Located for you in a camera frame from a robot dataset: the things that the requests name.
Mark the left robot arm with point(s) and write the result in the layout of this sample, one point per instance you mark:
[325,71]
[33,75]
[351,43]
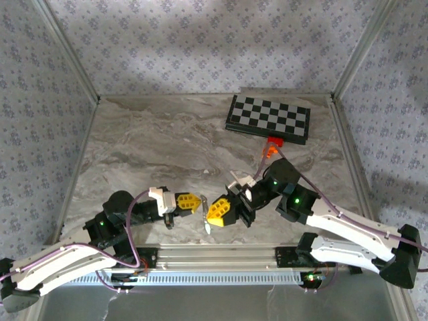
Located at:
[67,264]

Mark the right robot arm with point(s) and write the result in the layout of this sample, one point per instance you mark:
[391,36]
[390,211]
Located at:
[351,227]

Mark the orange curved toy piece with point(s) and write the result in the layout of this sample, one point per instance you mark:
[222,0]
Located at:
[268,153]

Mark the black and grey chessboard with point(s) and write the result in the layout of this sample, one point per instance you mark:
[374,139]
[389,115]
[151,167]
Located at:
[267,115]

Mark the grey metal sheet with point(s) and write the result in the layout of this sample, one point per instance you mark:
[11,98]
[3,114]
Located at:
[200,304]

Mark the small black block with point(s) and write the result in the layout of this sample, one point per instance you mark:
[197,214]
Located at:
[357,271]

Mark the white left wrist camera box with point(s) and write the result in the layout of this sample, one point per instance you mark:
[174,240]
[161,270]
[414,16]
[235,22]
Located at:
[164,200]

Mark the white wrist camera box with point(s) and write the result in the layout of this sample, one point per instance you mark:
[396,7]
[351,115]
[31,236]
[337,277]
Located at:
[164,200]
[242,184]

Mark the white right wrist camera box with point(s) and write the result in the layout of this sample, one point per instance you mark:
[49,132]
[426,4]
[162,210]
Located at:
[242,184]

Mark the wide aluminium base rail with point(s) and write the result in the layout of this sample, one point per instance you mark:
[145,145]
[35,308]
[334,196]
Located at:
[217,255]

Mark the aluminium frame rail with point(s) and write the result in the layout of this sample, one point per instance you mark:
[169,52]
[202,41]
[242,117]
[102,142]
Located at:
[167,96]
[76,170]
[349,150]

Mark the aluminium frame post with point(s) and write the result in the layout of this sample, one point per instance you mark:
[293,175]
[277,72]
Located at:
[361,50]

